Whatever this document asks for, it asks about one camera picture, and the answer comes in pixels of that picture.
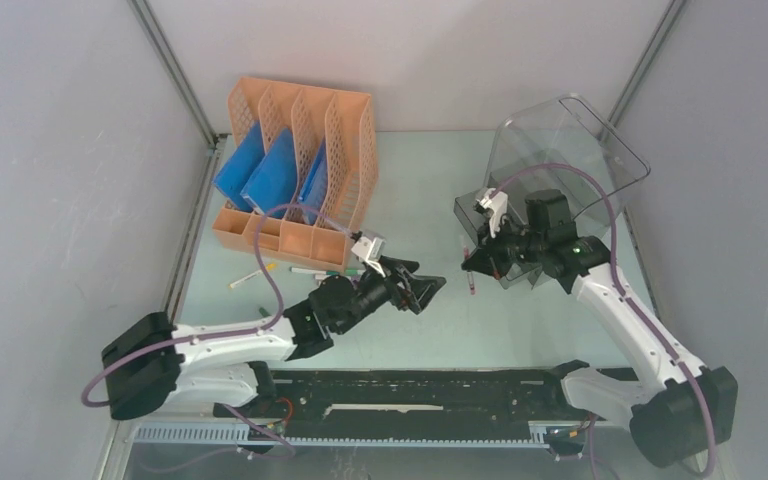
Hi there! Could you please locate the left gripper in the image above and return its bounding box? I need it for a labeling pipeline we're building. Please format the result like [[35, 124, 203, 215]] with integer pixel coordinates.
[[334, 255, 444, 335]]

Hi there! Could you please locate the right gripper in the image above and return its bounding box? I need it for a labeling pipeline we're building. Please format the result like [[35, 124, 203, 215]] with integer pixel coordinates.
[[464, 214, 547, 280]]

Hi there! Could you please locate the red pen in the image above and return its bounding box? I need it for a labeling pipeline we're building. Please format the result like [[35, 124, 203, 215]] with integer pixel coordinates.
[[462, 246, 476, 296]]

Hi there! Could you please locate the blue folder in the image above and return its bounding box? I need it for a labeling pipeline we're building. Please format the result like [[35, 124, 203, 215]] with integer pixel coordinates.
[[213, 121, 265, 212], [241, 128, 298, 215], [297, 141, 328, 211]]

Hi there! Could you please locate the clear plastic drawer cabinet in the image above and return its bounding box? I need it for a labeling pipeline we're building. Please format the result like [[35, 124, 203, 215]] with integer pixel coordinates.
[[454, 94, 651, 293]]

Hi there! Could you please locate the blue folder front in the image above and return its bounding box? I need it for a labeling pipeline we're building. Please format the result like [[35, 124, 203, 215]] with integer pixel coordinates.
[[213, 121, 265, 212]]

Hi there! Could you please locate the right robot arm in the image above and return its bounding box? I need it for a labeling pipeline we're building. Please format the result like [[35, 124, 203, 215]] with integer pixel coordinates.
[[461, 188, 738, 468]]

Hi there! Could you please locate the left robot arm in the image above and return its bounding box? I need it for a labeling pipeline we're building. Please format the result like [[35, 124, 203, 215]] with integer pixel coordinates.
[[101, 257, 446, 420]]

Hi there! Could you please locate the yellow cap marker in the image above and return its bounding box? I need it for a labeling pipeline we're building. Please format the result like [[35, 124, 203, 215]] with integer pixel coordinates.
[[228, 263, 277, 290]]

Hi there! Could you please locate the orange plastic file organizer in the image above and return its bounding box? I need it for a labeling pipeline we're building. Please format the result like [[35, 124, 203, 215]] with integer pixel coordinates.
[[212, 76, 378, 271]]

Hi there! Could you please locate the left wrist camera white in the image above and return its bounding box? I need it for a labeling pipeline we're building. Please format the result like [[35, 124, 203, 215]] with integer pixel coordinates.
[[351, 231, 386, 277]]

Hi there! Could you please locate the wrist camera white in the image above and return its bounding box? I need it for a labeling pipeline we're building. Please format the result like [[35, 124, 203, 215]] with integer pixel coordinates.
[[474, 188, 508, 238], [351, 231, 386, 277]]

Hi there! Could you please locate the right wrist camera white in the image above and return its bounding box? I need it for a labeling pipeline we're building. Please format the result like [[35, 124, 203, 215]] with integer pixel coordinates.
[[474, 188, 508, 238]]

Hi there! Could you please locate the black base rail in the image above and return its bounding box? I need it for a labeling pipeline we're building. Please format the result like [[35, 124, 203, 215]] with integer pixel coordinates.
[[238, 369, 588, 444]]

